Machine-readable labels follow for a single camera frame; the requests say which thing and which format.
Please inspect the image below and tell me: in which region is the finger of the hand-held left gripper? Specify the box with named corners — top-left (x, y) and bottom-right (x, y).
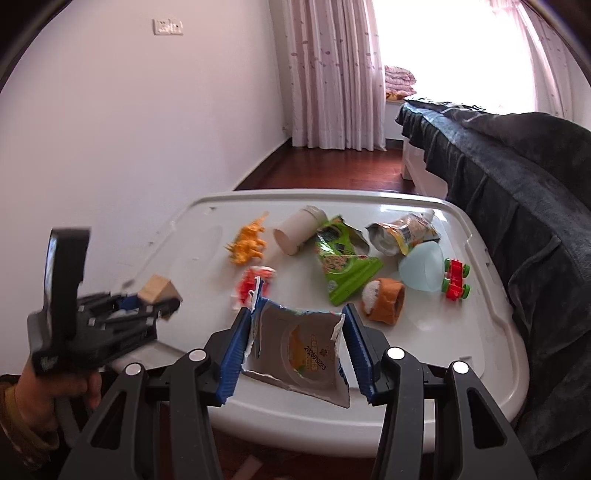
top-left (78, 291), bottom-right (145, 315)
top-left (90, 298), bottom-right (182, 334)

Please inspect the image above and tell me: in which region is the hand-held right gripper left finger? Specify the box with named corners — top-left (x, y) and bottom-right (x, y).
top-left (58, 279), bottom-right (265, 480)

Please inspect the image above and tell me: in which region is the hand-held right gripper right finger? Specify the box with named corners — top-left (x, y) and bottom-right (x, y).
top-left (343, 302), bottom-right (539, 480)

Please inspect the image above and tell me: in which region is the wooden toy block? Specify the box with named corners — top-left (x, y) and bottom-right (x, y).
top-left (139, 275), bottom-right (184, 306)

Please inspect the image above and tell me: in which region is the torn white food packet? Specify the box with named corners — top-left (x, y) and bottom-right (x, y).
top-left (240, 291), bottom-right (352, 408)

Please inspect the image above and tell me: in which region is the person's left forearm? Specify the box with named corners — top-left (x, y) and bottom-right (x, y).
top-left (0, 374), bottom-right (63, 480)

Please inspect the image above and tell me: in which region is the person's left hand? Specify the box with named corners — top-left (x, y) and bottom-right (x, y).
top-left (16, 362), bottom-right (103, 418)

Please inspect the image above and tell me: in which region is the brown and white plush toy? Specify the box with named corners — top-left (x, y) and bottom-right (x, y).
top-left (359, 277), bottom-right (406, 326)

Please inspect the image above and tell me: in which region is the white plastic table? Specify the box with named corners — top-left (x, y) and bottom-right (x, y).
top-left (99, 189), bottom-right (531, 460)

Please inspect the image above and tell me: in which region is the green snack packet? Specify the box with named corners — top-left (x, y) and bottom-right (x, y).
top-left (314, 215), bottom-right (384, 306)

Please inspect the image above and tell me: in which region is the red and white wrapper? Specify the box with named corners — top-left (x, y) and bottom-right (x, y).
top-left (232, 266), bottom-right (277, 309)

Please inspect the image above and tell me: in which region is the light blue plastic bowl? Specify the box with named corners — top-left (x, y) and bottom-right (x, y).
top-left (398, 240), bottom-right (447, 294)

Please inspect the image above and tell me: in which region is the orange toy dinosaur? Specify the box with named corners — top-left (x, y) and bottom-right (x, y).
top-left (224, 211), bottom-right (269, 267)

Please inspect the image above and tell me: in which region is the silver and yellow snack packet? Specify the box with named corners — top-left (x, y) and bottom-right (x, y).
top-left (366, 213), bottom-right (442, 256)

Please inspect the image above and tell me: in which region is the red and green toy car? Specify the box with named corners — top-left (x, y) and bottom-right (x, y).
top-left (440, 258), bottom-right (472, 301)

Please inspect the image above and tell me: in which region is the white paper cup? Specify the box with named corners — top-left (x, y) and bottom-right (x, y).
top-left (273, 205), bottom-right (328, 256)

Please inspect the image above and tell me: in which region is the dark grey bed cover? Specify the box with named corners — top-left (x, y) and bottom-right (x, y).
top-left (396, 98), bottom-right (591, 472)

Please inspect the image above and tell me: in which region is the folded pink blanket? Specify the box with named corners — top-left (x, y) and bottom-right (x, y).
top-left (384, 64), bottom-right (418, 101)

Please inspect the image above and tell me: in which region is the pink patterned curtain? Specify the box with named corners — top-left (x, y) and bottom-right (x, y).
top-left (281, 0), bottom-right (389, 151)
top-left (488, 0), bottom-right (579, 121)

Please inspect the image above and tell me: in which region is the white bed frame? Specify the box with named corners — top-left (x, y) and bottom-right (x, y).
top-left (400, 136), bottom-right (450, 200)

